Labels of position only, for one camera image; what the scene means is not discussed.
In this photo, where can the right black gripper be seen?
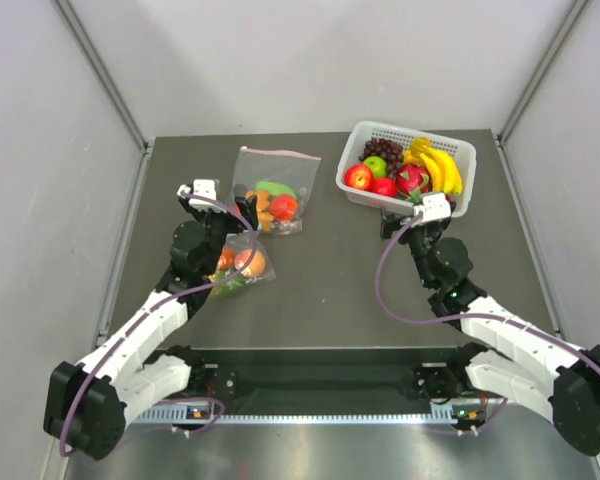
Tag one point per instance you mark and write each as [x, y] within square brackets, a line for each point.
[390, 223]

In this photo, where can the orange fake pumpkin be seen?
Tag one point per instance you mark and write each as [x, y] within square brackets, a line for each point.
[227, 259]

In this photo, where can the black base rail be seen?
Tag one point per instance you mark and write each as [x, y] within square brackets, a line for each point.
[296, 378]

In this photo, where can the yellow fake banana bunch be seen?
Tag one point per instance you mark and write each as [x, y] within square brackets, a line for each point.
[441, 169]

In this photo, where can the white plastic basket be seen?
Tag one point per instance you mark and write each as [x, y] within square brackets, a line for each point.
[462, 152]

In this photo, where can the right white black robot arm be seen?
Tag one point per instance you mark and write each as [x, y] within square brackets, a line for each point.
[509, 357]

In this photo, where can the purple fake grapes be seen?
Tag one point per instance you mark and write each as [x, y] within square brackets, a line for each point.
[390, 151]

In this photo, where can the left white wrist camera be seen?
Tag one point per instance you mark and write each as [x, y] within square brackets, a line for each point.
[202, 190]

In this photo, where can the green fake apple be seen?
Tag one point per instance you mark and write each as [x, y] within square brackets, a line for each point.
[377, 165]

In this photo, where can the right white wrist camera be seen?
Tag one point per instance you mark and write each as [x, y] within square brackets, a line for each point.
[433, 207]

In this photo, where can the red fake apple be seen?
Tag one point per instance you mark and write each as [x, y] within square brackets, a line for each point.
[359, 177]

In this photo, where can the pink fake dragon fruit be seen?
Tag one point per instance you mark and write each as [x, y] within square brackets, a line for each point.
[413, 181]

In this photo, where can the orange fake ginger in bag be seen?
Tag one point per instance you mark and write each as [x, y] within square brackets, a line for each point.
[265, 218]

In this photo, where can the green fake pepper in bag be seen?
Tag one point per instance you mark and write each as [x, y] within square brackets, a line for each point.
[275, 188]

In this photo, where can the slotted cable duct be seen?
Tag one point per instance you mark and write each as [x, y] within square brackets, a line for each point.
[196, 415]

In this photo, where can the fake peach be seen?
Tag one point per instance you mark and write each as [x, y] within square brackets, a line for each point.
[252, 263]

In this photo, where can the pink-zip clear bag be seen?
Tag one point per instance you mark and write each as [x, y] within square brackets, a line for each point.
[280, 182]

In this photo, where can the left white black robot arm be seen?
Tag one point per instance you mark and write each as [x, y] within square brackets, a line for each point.
[92, 402]

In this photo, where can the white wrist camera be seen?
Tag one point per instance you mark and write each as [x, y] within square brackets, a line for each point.
[433, 207]
[202, 190]

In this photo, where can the red fake tomato in bag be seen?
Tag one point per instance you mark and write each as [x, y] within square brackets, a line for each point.
[283, 207]

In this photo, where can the blue-zip clear bag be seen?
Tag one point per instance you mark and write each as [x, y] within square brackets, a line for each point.
[242, 242]

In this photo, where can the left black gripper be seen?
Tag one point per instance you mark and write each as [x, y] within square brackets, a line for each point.
[235, 225]

